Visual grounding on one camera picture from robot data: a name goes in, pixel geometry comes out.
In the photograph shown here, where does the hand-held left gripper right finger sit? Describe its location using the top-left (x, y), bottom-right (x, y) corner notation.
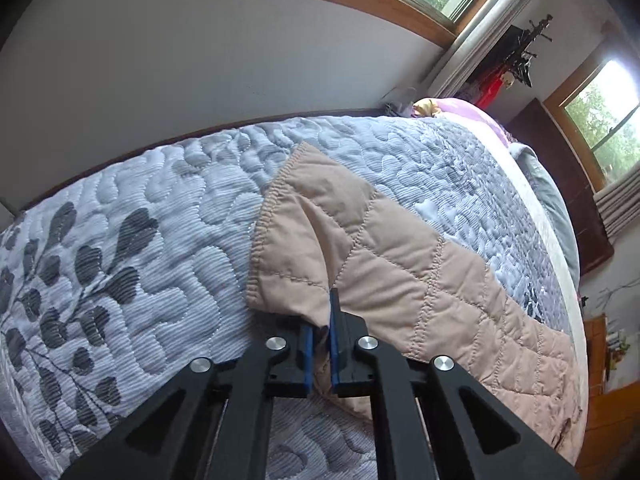
top-left (329, 287), bottom-right (581, 480)

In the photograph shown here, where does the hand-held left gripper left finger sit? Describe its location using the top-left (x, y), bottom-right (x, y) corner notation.
top-left (60, 322), bottom-right (316, 480)

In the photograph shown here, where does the beige quilted jacket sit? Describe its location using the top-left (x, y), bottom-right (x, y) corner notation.
top-left (244, 141), bottom-right (583, 466)

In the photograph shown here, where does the grey pillow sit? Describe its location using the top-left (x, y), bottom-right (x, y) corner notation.
top-left (507, 142), bottom-right (581, 286)

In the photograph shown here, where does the orange wooden cabinet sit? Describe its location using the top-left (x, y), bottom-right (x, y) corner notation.
top-left (575, 312), bottom-right (640, 466)

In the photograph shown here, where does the dark wooden headboard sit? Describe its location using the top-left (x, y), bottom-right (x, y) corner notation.
top-left (507, 97), bottom-right (616, 271)

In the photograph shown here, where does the red garment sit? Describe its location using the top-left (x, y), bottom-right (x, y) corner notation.
top-left (472, 72), bottom-right (503, 108)

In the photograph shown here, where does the folded pale curtain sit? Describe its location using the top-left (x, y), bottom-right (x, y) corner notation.
top-left (592, 162), bottom-right (640, 236)

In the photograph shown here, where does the pale grey curtain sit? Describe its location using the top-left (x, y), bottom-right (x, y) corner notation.
top-left (425, 0), bottom-right (576, 103)

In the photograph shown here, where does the black and red equipment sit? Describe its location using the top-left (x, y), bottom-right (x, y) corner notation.
top-left (492, 14), bottom-right (555, 91)

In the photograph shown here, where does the small wooden-framed window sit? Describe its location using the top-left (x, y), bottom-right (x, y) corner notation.
top-left (542, 50), bottom-right (640, 193)

